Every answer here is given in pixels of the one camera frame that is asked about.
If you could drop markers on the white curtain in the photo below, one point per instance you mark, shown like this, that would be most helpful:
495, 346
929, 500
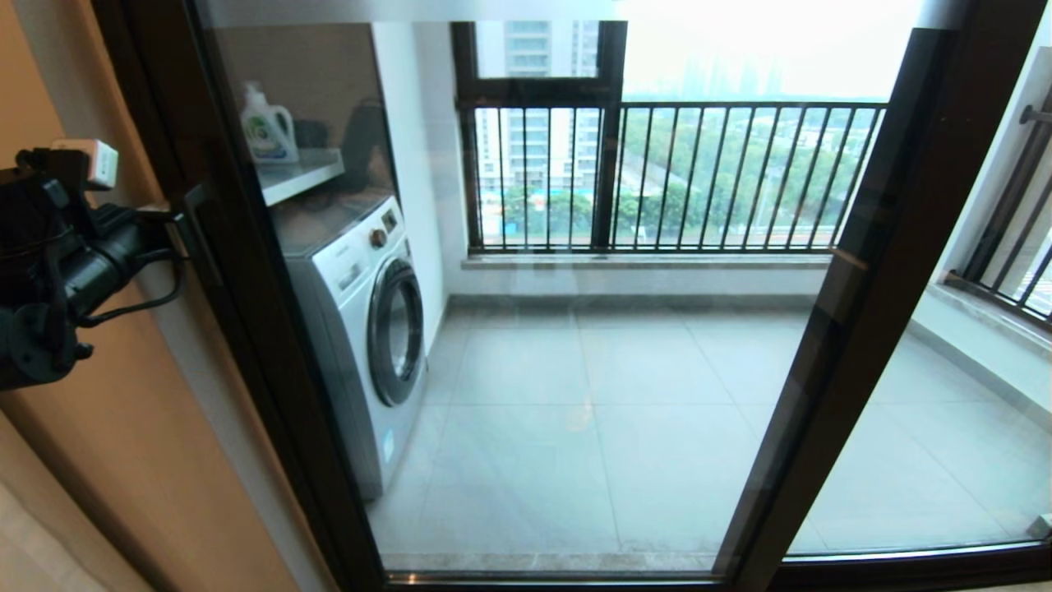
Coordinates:
33, 551

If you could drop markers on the dark framed fixed glass panel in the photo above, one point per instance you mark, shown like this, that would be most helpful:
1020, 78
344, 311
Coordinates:
945, 460

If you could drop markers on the dark window frame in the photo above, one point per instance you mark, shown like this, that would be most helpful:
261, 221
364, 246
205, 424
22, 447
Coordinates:
608, 164

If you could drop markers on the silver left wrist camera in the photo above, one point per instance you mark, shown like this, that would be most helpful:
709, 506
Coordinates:
89, 162

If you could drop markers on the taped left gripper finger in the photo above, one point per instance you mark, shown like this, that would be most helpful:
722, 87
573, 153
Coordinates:
173, 238
160, 212

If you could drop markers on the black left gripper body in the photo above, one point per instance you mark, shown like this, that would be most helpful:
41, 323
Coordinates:
90, 255

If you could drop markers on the white detergent bottle green label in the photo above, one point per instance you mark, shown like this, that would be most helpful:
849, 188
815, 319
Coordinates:
269, 127

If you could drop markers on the white wall shelf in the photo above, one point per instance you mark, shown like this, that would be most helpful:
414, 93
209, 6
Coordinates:
300, 175

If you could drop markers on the black metal balcony railing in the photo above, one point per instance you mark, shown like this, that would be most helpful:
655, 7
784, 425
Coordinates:
699, 105

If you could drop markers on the white front-load washing machine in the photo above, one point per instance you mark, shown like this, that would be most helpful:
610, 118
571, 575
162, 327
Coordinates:
353, 329

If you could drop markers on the dark framed sliding glass door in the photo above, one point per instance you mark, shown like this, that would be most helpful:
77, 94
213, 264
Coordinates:
945, 164

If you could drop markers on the grey stone window sill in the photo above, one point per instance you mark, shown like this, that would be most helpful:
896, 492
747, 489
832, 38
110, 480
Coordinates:
986, 321
616, 261

